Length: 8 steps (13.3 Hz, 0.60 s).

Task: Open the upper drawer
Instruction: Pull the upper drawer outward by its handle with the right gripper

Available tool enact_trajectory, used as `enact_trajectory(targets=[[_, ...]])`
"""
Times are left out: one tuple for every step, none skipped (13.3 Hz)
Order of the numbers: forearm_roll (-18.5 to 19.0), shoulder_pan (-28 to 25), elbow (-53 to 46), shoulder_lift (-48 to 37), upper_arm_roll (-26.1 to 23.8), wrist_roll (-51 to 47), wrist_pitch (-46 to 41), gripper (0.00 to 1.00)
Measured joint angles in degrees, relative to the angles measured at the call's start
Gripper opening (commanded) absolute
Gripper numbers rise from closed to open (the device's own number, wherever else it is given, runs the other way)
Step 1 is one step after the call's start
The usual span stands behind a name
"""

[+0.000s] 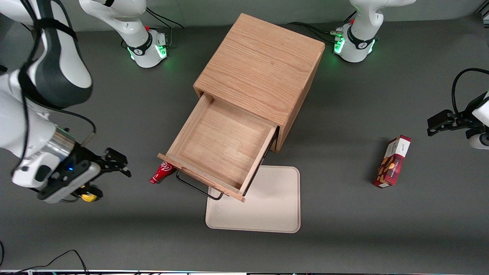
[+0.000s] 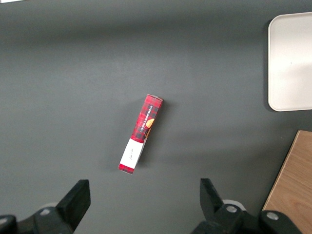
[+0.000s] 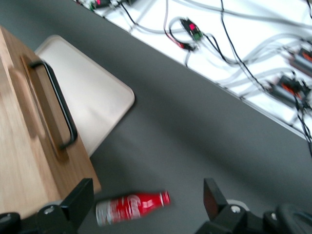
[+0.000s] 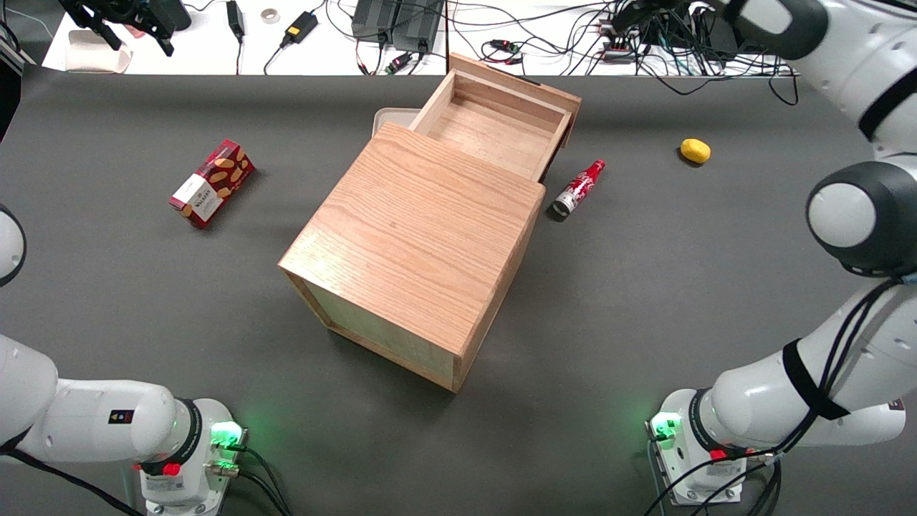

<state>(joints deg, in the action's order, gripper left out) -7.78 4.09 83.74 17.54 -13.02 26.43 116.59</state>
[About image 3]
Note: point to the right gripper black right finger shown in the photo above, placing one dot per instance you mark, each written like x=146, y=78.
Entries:
x=214, y=202

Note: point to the wooden drawer cabinet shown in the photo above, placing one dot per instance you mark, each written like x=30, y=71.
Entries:
x=22, y=146

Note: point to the red soda bottle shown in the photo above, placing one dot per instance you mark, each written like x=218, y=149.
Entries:
x=131, y=207

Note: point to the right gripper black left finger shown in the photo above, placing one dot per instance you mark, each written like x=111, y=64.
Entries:
x=78, y=202

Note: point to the white plastic tray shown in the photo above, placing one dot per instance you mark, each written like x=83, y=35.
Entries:
x=90, y=92

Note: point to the circuit module with pink light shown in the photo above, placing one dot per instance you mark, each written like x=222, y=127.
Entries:
x=191, y=28
x=98, y=3

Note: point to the black orange electronic box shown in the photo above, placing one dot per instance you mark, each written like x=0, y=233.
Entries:
x=303, y=57
x=288, y=87

